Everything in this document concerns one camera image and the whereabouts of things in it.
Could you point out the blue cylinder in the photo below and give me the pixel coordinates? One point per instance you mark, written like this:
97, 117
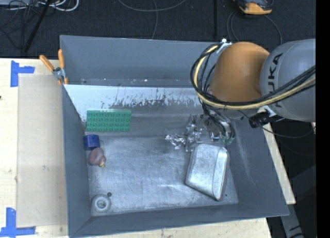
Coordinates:
91, 142

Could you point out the grey metal bin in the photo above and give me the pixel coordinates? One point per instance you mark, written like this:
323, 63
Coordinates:
154, 175

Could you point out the red-brown toy fruit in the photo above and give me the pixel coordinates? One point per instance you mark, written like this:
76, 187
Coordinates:
96, 156

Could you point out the clear glass thing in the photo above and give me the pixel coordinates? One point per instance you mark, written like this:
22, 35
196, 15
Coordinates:
176, 141

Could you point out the black cylinder on white bracket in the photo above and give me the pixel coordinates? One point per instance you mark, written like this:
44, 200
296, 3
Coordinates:
260, 119

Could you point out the pale cardboard board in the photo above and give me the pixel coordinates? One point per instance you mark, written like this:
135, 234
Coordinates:
38, 141

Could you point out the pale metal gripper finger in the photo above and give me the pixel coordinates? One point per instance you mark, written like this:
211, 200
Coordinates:
195, 124
194, 141

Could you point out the green studded flat block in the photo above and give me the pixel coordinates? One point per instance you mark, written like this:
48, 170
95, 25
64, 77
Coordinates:
108, 120

